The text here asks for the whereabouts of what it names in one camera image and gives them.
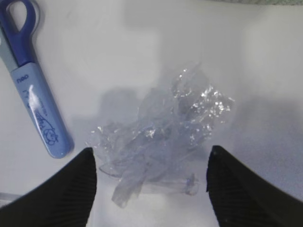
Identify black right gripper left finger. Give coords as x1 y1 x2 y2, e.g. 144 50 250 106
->
0 148 97 227

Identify clear plastic sheet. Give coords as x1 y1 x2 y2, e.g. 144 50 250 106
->
87 64 234 208

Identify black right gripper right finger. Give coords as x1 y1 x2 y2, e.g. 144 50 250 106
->
206 145 303 227

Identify blue capped scissors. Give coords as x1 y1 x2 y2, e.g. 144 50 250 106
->
0 0 72 158

